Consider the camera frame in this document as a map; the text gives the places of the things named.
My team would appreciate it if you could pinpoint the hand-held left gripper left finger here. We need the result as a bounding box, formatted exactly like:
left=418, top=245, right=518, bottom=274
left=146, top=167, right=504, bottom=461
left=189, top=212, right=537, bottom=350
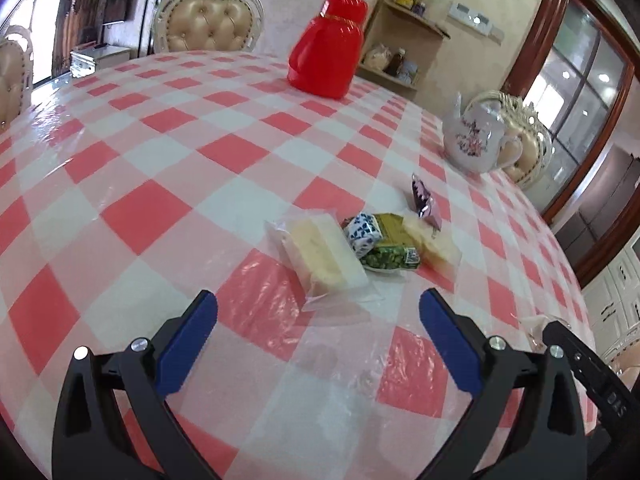
left=51, top=289, right=219, bottom=480

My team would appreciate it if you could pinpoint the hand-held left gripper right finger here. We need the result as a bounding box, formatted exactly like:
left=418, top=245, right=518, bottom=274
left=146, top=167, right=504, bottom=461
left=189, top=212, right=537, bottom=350
left=419, top=287, right=588, bottom=480

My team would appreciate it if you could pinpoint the pale yellow cake packet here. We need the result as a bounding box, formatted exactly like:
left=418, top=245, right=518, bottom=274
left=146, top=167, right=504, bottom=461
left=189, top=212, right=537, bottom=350
left=402, top=212, right=463, bottom=273
left=264, top=212, right=383, bottom=313

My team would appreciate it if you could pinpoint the green pea snack packet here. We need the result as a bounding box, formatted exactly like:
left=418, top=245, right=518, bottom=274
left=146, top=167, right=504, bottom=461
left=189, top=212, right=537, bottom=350
left=361, top=245, right=422, bottom=276

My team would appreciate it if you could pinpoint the blue and white candy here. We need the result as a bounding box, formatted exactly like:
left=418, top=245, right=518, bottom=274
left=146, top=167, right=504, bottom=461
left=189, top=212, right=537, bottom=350
left=342, top=212, right=385, bottom=257

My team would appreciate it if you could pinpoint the purple candy wrapper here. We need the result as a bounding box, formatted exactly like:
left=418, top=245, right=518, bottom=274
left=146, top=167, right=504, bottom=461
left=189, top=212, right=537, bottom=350
left=411, top=173, right=443, bottom=231

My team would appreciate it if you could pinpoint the dark grey cabinet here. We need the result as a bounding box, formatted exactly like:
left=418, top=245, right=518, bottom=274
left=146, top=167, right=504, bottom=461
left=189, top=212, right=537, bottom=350
left=555, top=145, right=640, bottom=286

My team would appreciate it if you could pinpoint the red and white checkered tablecloth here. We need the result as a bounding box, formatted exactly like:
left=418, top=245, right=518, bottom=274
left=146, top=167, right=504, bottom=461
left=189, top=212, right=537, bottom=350
left=0, top=50, right=601, bottom=480

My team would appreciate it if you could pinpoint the white floral teapot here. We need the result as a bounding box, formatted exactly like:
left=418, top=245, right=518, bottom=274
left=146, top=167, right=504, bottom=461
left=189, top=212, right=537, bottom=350
left=441, top=92, right=523, bottom=175

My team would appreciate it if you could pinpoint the cream tufted ornate chair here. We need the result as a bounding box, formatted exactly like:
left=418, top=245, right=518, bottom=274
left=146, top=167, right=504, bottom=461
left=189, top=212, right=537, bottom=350
left=152, top=0, right=265, bottom=55
left=0, top=27, right=35, bottom=131
left=465, top=90, right=553, bottom=191

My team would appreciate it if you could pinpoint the clear bag of food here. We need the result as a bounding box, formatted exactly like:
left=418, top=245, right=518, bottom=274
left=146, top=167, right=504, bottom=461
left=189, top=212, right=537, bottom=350
left=362, top=42, right=393, bottom=72

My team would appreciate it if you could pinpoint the white television cabinet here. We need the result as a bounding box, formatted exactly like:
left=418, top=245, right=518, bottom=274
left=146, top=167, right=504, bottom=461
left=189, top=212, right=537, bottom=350
left=70, top=44, right=132, bottom=79

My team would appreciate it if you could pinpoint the wooden framed glass door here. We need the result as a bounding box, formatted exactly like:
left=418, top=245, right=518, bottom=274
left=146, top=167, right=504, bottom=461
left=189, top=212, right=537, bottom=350
left=505, top=0, right=636, bottom=221

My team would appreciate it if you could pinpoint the red thermos jug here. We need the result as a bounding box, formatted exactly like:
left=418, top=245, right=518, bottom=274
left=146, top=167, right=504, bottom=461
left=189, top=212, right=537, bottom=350
left=287, top=0, right=370, bottom=100

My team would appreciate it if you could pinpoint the wooden wall shelf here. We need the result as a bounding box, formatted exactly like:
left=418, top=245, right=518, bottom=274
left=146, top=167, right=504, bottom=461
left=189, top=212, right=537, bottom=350
left=355, top=0, right=451, bottom=92

